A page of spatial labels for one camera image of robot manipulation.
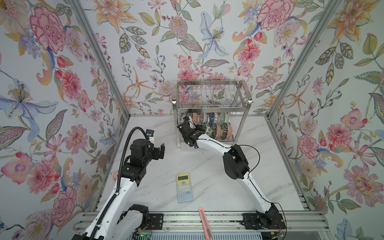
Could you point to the blue patterned ceramic bowl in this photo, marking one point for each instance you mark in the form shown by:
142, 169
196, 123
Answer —
213, 118

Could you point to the steel two-tier dish rack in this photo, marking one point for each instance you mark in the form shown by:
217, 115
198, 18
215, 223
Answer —
212, 96

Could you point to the green leaf pattern bowl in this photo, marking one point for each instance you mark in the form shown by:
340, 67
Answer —
207, 129

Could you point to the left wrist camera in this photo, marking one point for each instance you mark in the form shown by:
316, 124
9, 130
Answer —
150, 135

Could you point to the pink utility knife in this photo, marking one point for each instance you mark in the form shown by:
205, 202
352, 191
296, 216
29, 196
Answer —
207, 229

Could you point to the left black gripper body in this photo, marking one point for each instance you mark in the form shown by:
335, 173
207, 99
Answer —
145, 161

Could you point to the yellow blue calculator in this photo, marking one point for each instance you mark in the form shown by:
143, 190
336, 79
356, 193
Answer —
184, 188

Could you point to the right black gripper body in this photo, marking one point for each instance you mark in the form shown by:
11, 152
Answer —
198, 130

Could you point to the pink toy pig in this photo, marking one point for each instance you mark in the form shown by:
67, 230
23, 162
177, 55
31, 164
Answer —
115, 175

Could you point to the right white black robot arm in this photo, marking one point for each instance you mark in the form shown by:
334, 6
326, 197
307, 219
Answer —
268, 215

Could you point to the pale green ceramic bowl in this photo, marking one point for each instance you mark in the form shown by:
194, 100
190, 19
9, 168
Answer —
224, 118

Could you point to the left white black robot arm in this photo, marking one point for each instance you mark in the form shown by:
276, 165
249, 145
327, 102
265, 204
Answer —
114, 222

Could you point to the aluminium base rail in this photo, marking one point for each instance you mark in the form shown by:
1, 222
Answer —
293, 221

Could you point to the purple striped bowl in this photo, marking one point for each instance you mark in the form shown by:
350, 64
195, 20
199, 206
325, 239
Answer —
204, 118

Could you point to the black white floral bowl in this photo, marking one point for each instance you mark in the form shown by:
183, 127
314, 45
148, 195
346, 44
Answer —
216, 131
227, 131
195, 117

